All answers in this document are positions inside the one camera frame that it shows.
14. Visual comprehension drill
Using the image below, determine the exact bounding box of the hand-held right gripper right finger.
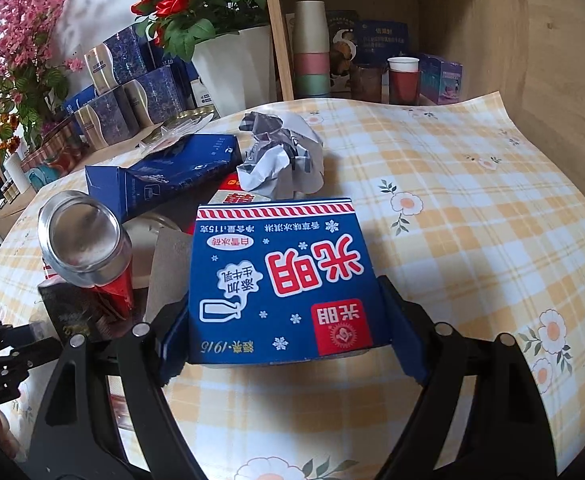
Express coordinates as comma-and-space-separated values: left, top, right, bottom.
376, 275, 558, 480

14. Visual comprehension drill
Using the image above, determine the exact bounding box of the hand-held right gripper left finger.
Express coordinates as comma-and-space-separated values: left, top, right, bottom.
31, 301, 208, 480

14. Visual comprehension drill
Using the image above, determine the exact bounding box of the red drink can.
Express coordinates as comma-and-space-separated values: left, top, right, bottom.
37, 191, 137, 322

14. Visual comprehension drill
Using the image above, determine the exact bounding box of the blue ice cream box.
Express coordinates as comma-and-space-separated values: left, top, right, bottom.
188, 197, 374, 365

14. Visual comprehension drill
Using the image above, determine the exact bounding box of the grey cardboard piece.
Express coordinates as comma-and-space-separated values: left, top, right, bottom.
145, 227, 194, 325

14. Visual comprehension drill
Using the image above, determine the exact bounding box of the yellow checked floral tablecloth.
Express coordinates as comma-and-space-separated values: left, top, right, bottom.
0, 91, 585, 480

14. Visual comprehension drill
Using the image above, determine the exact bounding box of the wooden side counter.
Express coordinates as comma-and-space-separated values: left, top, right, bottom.
0, 180, 43, 235

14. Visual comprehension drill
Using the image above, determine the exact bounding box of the red cigarette box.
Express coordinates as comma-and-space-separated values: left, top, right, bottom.
207, 172, 268, 206

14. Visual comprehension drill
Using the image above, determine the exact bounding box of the long blue carton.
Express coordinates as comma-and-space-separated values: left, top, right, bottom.
85, 134, 243, 223

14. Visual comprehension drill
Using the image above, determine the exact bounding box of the striped gift box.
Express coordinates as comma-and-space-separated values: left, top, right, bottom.
20, 120, 87, 181

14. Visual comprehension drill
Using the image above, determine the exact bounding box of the silver foil packet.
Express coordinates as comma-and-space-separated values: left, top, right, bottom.
236, 111, 325, 201

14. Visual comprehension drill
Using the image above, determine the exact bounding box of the clear plastic wrapper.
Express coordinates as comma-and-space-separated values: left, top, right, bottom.
140, 112, 219, 153

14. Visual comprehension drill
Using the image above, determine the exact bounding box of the blue gold gift box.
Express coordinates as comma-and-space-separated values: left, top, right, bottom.
75, 89, 139, 151
83, 25, 156, 96
122, 66, 193, 128

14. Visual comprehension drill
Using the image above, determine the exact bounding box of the red cup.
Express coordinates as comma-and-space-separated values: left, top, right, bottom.
389, 69, 421, 106

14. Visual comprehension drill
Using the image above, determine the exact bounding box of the brown glass cup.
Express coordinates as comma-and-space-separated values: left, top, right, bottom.
349, 63, 386, 102

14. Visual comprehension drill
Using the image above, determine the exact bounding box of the blue box white label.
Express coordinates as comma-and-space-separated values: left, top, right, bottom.
190, 77, 218, 111

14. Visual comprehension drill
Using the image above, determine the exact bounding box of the purple blue small box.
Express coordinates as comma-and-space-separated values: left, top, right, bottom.
419, 52, 464, 106

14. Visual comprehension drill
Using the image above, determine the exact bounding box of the flat blue box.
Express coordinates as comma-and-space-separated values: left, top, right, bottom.
62, 85, 98, 117

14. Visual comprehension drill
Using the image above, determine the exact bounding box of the red rose plant white pot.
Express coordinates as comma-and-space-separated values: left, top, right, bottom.
131, 0, 277, 120

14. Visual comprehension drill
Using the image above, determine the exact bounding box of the dark blue picture box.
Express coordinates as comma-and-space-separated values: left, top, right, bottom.
326, 10, 359, 96

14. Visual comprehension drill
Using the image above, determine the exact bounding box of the stack of pastel cups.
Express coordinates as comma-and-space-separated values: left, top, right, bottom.
292, 1, 332, 100

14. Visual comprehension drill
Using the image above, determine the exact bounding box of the pink artificial flower branch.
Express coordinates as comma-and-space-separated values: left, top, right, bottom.
0, 0, 87, 163

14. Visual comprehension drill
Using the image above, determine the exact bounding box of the wooden shelf cabinet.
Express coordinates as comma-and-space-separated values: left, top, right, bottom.
262, 0, 529, 107

